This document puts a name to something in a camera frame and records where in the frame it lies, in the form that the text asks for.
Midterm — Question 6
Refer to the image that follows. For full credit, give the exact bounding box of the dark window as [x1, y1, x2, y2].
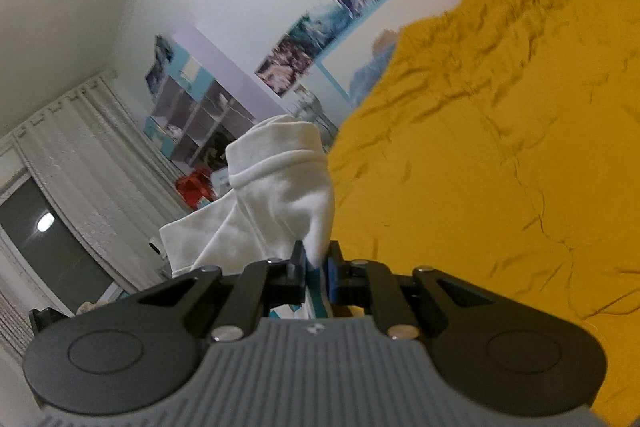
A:
[0, 179, 117, 300]

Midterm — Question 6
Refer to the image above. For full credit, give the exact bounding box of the white curtain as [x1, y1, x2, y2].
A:
[0, 71, 201, 360]

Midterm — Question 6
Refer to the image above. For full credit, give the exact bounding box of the blue and white shelf unit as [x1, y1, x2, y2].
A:
[142, 24, 341, 170]

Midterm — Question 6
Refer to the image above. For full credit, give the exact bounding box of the red bag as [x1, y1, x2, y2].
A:
[175, 168, 217, 210]

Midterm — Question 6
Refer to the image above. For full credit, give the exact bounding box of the white sweatshirt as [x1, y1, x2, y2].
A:
[159, 114, 336, 280]

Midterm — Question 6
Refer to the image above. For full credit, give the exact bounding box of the blue plush pillow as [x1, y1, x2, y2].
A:
[348, 28, 403, 108]

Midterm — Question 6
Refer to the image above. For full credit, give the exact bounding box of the pale pink wall poster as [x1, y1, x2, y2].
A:
[254, 34, 321, 98]

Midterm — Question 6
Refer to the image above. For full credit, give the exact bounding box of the teal wall poster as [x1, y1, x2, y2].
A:
[286, 2, 358, 58]

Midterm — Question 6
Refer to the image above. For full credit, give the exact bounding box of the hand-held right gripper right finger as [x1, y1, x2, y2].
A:
[324, 240, 497, 341]

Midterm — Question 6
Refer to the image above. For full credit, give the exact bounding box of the yellow blanket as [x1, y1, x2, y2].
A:
[325, 0, 640, 427]

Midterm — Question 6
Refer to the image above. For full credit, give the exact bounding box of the dark blue poster on shelf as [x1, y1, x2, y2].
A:
[145, 34, 175, 95]

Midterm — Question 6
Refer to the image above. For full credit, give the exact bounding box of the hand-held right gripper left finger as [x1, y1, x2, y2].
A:
[135, 241, 308, 343]

